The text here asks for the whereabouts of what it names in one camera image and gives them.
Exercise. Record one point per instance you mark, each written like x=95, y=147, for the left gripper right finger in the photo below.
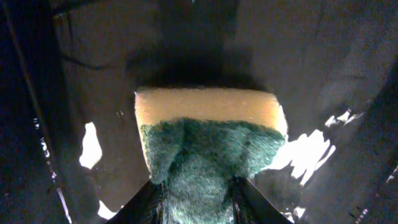
x=251, y=207

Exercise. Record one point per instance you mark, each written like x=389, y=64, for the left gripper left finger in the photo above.
x=144, y=208

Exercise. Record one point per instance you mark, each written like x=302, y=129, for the green yellow sponge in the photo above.
x=197, y=142

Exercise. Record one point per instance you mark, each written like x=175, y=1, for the black tray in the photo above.
x=70, y=145

